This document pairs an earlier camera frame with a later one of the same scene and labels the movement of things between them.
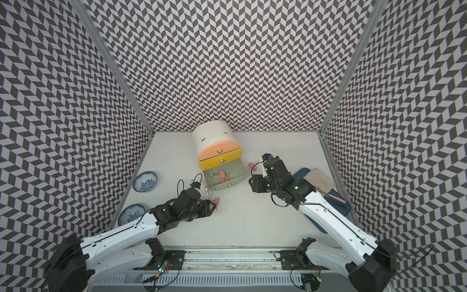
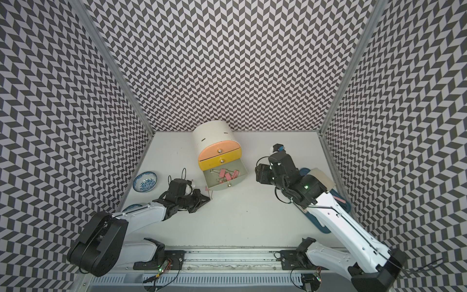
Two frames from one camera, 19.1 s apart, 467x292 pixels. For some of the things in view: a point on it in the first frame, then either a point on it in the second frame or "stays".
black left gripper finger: [209, 212] -> [193, 207]
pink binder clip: [252, 165] -> [235, 174]
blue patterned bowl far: [145, 181] stays
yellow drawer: [220, 159] stays
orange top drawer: [216, 148] stays
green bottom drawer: [237, 170] stays
